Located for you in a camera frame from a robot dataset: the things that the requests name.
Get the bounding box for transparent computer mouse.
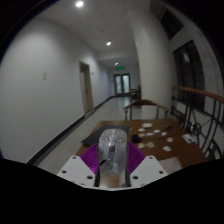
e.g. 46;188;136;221
97;128;129;177

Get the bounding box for printed white card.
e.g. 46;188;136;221
182;133;198;145

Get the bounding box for ceiling lights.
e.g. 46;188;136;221
74;0;120;66

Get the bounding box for wooden armchair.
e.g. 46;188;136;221
123;99;170;121

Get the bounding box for black laptop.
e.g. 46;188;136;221
80;124;133;148

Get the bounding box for glass double door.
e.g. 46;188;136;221
113;73;132;97

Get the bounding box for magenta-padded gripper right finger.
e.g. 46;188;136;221
124;142;169;188

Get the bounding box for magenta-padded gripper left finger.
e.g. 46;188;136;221
56;143;102;188

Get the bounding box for white side door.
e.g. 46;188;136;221
78;60;95;114

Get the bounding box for dark window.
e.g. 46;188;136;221
172;39;206;111

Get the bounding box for small wooden chair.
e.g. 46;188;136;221
130;88;142;101

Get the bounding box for small black box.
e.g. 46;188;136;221
130;134;141;144

